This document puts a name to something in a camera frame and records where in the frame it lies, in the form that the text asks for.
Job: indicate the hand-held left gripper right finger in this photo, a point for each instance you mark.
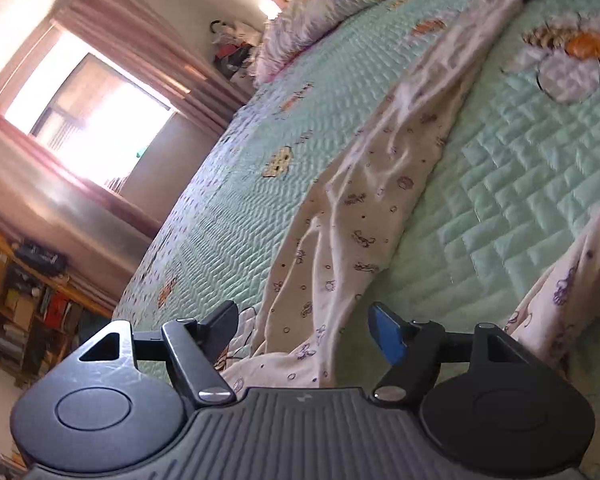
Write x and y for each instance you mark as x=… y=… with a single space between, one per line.
x=386 y=334

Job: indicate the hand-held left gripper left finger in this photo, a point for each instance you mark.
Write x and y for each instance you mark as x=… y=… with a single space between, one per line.
x=220 y=317

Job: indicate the cream printed pants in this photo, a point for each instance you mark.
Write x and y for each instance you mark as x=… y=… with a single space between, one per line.
x=360 y=210

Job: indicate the floral pillow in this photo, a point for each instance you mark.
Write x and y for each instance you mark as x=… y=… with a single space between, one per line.
x=320 y=10

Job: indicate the black hanging bag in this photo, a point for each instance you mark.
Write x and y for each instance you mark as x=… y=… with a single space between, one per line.
x=42 y=259

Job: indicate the green quilted bedspread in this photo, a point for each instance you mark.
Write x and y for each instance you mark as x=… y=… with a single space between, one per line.
x=505 y=185

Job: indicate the wooden bookshelf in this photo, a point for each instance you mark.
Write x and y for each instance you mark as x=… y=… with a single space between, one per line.
x=25 y=320

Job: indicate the window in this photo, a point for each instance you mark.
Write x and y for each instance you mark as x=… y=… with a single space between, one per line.
x=95 y=115

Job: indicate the pile of bags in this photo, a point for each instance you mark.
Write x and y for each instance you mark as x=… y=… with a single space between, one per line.
x=232 y=52

